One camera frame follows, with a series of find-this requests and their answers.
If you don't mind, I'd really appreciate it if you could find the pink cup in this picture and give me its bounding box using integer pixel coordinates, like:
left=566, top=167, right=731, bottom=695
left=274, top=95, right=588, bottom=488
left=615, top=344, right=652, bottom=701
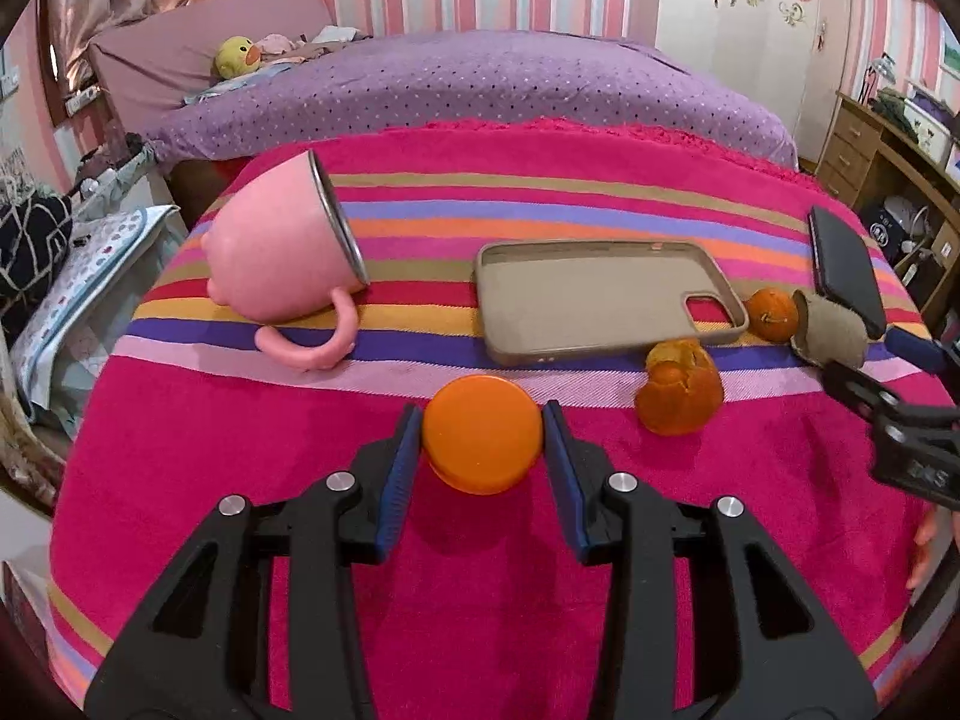
left=202, top=150, right=371, bottom=372

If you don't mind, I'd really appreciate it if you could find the light blue patterned cloth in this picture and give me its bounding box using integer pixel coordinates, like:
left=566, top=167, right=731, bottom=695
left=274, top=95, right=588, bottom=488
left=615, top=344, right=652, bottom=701
left=15, top=206, right=188, bottom=432

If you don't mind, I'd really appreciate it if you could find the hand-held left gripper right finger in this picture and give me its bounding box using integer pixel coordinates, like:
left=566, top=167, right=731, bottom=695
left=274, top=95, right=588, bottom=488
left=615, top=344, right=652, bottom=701
left=541, top=399, right=878, bottom=720

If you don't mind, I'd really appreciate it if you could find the pink satin curtain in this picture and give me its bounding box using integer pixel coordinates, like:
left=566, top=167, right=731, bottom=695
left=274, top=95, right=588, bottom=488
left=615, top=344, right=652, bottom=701
left=45, top=0, right=121, bottom=91

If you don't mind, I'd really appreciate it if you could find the white storage box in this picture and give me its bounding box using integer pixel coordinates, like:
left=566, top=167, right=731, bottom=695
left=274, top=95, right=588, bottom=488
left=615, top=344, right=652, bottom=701
left=904, top=101, right=957, bottom=162

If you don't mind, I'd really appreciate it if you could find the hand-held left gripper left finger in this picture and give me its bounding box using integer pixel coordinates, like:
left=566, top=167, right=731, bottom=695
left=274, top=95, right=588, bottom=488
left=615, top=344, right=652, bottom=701
left=84, top=403, right=425, bottom=720

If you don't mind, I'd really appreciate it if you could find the pink covered sofa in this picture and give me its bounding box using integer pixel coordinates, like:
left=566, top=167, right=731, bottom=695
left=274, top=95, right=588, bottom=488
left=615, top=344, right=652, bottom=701
left=86, top=0, right=338, bottom=128

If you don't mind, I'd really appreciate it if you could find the white wardrobe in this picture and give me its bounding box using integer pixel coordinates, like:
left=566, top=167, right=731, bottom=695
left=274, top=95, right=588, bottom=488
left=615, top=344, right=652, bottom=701
left=656, top=0, right=856, bottom=166

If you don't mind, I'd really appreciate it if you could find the black flat case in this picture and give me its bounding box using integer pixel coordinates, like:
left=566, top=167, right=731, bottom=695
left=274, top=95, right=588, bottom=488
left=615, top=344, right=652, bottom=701
left=808, top=205, right=888, bottom=340

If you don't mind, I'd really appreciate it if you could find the striped pink blanket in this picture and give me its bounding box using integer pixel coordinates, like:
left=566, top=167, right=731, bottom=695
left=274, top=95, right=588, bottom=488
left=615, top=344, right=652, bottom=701
left=49, top=118, right=931, bottom=713

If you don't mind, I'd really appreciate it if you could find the brown cloth pouch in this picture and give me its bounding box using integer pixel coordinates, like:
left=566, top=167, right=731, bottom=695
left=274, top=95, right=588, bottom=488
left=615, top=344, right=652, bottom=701
left=790, top=290, right=871, bottom=368

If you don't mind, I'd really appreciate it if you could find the wooden desk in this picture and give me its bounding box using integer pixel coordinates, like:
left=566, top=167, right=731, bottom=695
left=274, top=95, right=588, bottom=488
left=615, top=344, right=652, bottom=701
left=814, top=90, right=960, bottom=331

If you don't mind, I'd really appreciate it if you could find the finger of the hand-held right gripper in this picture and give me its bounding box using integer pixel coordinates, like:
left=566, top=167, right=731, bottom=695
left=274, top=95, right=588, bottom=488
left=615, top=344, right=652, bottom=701
left=883, top=324, right=960, bottom=377
left=821, top=360, right=912, bottom=428

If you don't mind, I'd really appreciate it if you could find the tan phone case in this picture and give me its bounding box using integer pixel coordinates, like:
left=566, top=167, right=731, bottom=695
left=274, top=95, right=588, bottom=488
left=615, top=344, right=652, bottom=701
left=474, top=240, right=751, bottom=367

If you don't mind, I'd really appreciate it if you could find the tangerine peel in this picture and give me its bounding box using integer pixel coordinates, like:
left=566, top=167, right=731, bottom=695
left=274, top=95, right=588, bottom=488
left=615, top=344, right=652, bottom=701
left=635, top=339, right=725, bottom=437

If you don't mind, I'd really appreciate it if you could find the yellow duck plush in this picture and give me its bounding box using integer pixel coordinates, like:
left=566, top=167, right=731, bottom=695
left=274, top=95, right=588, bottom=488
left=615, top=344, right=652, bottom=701
left=215, top=35, right=262, bottom=80

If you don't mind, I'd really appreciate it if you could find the round orange lid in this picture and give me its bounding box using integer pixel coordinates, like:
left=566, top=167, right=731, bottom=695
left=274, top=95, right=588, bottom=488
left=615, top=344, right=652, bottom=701
left=421, top=375, right=544, bottom=496

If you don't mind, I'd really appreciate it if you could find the whole tangerine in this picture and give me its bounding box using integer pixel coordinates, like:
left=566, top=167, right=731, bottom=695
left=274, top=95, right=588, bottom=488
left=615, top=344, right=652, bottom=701
left=745, top=287, right=800, bottom=344

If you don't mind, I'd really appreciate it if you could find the black white patterned cushion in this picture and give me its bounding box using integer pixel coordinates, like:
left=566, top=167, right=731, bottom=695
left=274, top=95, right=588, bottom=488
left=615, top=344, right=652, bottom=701
left=0, top=195, right=76, bottom=323

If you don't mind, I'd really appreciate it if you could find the purple dotted bedspread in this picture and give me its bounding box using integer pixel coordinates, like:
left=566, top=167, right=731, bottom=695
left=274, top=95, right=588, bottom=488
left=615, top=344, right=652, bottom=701
left=142, top=30, right=800, bottom=170

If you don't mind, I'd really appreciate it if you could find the person's right hand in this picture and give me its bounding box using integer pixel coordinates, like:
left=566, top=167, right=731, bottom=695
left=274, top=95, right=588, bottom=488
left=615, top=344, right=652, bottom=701
left=906, top=506, right=942, bottom=590

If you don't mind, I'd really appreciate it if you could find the dark clothes pile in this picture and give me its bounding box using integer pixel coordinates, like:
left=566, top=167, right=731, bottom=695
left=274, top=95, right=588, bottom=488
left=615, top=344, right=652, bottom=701
left=874, top=88, right=920, bottom=121

